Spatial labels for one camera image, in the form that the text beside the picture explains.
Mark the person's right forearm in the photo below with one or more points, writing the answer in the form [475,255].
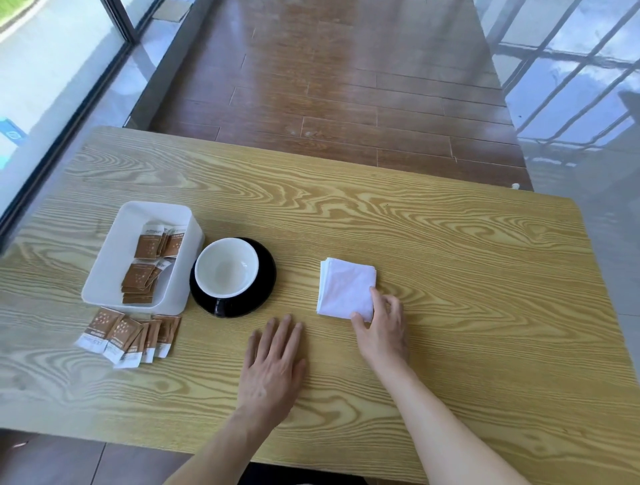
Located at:
[440,429]

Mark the white napkin stack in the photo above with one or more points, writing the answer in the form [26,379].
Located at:
[345,287]

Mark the person's left thumb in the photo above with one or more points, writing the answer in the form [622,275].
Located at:
[301,372]

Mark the dark window frame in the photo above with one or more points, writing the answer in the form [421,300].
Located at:
[124,25]

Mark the person's left little finger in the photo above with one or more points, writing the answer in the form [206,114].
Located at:
[251,347]

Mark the brown white sugar sachet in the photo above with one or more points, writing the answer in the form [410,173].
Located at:
[100,327]
[134,353]
[151,344]
[167,334]
[120,339]

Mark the white plastic tray box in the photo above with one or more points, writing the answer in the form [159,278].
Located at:
[112,260]

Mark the blue ground sign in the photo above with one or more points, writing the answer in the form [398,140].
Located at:
[12,131]

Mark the white coffee cup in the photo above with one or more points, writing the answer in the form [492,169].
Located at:
[226,267]

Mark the person's right thumb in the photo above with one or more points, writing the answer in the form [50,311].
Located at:
[360,327]

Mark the pile of brown packets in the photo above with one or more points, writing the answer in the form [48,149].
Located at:
[145,260]

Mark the person's right hand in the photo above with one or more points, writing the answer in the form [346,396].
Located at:
[385,339]

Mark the person's left middle finger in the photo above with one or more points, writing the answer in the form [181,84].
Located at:
[284,335]

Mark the black round saucer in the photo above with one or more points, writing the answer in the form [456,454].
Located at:
[265,275]

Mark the person's left hand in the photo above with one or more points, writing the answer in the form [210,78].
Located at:
[270,372]

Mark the person's left forearm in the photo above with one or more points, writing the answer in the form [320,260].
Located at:
[215,449]

